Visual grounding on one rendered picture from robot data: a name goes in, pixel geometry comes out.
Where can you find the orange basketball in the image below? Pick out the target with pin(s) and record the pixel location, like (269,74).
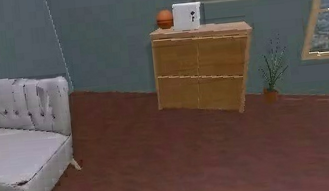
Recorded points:
(164,19)

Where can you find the potted green house plant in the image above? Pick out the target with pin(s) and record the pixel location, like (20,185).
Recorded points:
(272,73)

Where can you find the white tufted sofa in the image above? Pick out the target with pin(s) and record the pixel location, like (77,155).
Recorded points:
(17,154)

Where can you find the white box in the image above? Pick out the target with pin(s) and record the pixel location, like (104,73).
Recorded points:
(186,16)

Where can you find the wooden chest of drawers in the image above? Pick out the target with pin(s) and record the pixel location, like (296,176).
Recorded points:
(200,70)

